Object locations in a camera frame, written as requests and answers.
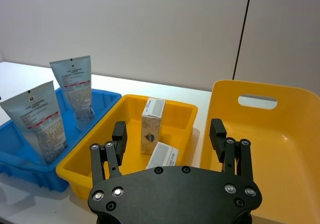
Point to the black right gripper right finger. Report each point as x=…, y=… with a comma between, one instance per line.
x=218, y=136

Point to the small yellow plastic bin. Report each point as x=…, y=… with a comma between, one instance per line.
x=180, y=119

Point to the small white cardboard box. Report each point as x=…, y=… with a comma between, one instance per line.
x=151, y=129
x=162, y=156

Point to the blue plastic bin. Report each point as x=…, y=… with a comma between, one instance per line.
x=105, y=101

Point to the silver-blue cosmetic tube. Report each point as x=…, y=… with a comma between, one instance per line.
x=75, y=89
x=37, y=119

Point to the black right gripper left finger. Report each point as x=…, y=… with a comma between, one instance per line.
x=119, y=139

